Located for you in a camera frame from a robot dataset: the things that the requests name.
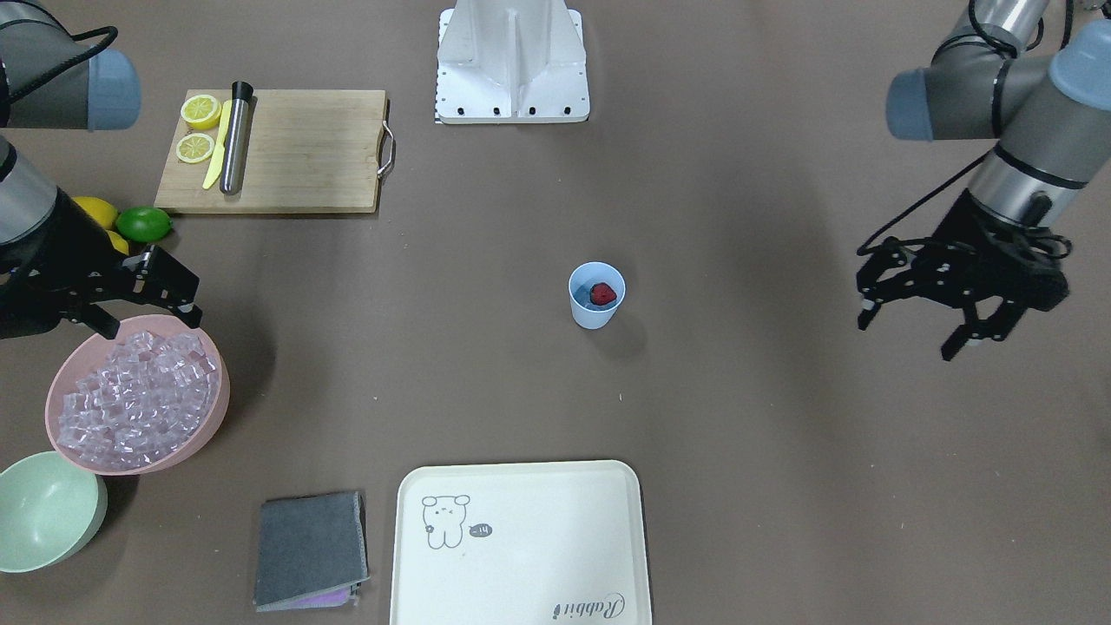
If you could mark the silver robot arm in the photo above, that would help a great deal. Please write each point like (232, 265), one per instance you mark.
(733, 152)

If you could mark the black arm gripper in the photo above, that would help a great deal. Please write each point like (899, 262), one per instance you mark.
(965, 233)

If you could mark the grey folded cloth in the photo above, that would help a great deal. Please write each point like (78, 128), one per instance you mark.
(311, 552)

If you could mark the whole lemon near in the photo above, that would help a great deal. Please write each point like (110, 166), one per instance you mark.
(120, 244)

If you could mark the lemon half upper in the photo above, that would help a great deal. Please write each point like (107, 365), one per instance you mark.
(201, 112)

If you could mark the lemon half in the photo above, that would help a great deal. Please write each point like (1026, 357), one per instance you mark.
(201, 112)
(194, 148)

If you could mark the light blue cup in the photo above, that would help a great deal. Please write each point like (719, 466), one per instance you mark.
(580, 281)

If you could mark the lemon half lower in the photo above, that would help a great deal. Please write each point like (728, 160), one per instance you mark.
(194, 148)

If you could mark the steel muddler rod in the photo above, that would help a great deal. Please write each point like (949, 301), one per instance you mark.
(237, 138)

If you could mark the whole lemon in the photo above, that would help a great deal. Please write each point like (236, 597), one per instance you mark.
(120, 244)
(103, 212)

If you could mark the whole lemon far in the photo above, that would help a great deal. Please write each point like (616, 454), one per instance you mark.
(103, 212)

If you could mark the yellow plastic knife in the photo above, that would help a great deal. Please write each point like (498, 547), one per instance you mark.
(217, 159)

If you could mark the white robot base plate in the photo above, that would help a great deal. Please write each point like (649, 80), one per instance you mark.
(511, 62)

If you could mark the green lime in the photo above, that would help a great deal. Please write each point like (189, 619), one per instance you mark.
(144, 224)

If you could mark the cream rabbit tray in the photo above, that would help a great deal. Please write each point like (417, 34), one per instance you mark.
(521, 543)

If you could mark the pile of clear ice cubes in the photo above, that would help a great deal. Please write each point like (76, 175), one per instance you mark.
(134, 399)

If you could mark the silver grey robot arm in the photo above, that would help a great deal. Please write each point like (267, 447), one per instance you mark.
(55, 79)

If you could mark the red strawberry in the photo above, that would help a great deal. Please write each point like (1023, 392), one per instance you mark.
(601, 295)

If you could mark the mint green bowl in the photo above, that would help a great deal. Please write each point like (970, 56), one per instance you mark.
(50, 509)

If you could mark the wooden cutting board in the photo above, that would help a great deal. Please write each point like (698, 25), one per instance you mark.
(311, 152)

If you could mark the pink bowl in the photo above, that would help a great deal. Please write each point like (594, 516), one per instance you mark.
(139, 395)

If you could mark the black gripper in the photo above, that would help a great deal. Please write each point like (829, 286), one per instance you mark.
(54, 246)

